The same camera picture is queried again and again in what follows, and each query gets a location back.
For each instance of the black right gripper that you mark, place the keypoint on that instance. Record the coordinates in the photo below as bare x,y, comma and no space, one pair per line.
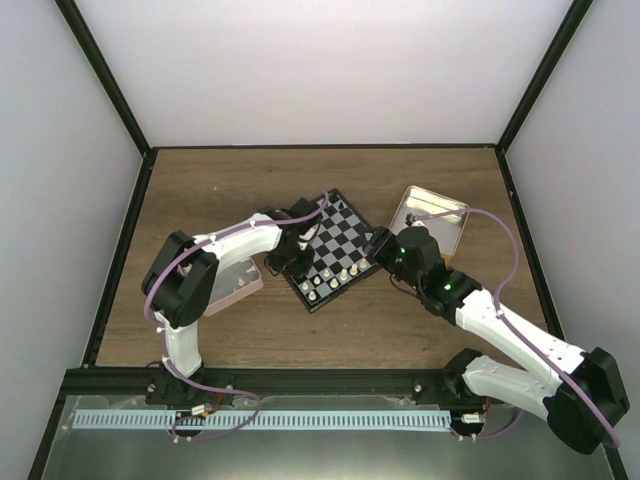
383,240

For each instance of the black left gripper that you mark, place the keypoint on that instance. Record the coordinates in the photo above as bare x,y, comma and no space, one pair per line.
297,271

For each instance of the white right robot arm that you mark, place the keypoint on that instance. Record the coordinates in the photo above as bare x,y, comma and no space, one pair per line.
579,394

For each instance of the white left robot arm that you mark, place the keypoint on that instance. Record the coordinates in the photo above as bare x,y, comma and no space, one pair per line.
179,284

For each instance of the black grey chess board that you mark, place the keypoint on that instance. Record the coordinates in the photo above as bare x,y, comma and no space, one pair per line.
337,245

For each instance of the pink tin with pieces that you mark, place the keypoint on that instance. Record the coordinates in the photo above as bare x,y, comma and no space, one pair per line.
234,284

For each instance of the yellow empty tin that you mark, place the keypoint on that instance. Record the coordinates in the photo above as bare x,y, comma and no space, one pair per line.
444,217

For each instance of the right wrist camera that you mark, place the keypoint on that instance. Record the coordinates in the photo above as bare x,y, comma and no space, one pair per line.
412,220

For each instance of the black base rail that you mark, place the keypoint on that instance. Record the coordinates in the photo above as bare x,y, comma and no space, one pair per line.
423,386

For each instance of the light blue slotted cable duct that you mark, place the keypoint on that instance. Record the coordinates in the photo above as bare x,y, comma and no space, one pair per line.
403,420

